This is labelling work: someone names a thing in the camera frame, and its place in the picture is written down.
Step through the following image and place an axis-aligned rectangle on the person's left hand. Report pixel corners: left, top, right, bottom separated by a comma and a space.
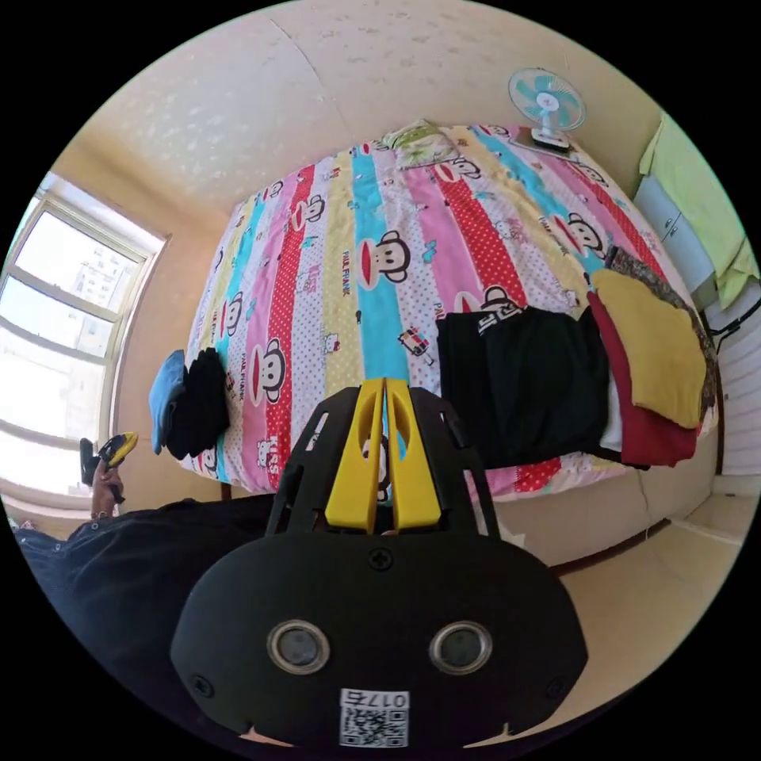
89, 463, 126, 519

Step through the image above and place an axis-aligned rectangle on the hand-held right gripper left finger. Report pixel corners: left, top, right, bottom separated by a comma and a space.
325, 379, 386, 526

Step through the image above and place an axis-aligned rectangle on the pile of clothes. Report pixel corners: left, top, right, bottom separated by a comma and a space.
437, 244, 719, 471
148, 347, 231, 460

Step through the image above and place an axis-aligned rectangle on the white and teal fan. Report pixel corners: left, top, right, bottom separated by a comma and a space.
507, 67, 587, 159

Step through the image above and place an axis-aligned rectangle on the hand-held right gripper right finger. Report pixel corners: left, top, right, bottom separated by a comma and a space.
384, 377, 445, 530

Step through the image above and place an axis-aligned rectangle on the bed with striped cartoon sheet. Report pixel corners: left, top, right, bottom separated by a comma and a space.
182, 121, 738, 579

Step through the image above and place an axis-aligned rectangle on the window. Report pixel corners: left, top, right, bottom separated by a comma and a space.
0, 170, 174, 514

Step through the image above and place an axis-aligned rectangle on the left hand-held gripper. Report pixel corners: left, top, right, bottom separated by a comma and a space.
79, 432, 140, 504

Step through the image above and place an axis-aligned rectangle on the green floral pillow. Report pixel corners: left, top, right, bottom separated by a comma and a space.
380, 118, 460, 170

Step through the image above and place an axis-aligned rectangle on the white cupboard with green cloth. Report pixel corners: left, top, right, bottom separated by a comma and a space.
631, 113, 761, 310

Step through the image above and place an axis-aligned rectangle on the person's body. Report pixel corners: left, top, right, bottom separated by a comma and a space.
16, 496, 293, 741

